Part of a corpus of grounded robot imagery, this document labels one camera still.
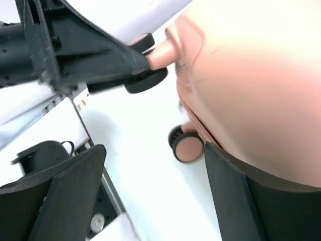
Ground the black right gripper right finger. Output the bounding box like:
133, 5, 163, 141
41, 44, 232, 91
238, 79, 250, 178
205, 142, 320, 241

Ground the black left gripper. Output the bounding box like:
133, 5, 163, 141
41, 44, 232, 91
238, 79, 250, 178
1, 1, 149, 88

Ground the pink hard-shell suitcase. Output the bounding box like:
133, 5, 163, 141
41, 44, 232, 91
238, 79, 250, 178
125, 0, 321, 189

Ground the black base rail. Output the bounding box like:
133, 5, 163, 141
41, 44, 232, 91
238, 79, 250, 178
70, 140, 131, 241

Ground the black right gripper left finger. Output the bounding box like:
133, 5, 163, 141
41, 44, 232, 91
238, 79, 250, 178
1, 144, 106, 240

